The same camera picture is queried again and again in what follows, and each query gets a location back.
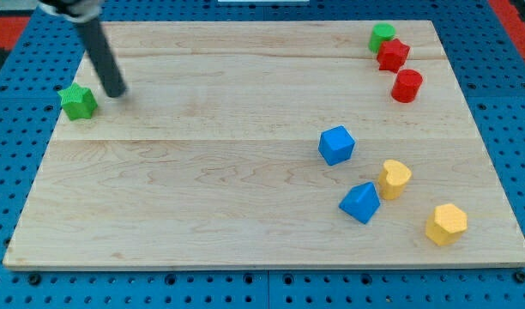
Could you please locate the green star block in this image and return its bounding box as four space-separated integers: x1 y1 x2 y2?
57 82 98 121

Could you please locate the blue triangular prism block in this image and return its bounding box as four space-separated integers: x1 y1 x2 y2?
339 182 381 224

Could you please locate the light wooden board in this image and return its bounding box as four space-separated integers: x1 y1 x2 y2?
3 21 525 271

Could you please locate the blue cube block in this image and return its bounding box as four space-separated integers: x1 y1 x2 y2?
318 125 356 166

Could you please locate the red star block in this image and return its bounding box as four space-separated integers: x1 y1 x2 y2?
377 39 411 73

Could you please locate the green cylinder block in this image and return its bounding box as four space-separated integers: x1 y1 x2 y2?
368 22 395 53

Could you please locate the red cylinder block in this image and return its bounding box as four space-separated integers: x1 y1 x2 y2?
391 69 424 103

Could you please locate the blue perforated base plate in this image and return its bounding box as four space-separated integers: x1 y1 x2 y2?
0 1 525 308

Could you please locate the yellow hexagon block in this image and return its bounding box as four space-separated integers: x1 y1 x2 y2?
425 203 468 246

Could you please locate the yellow heart block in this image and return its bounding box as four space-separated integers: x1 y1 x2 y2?
377 159 413 200

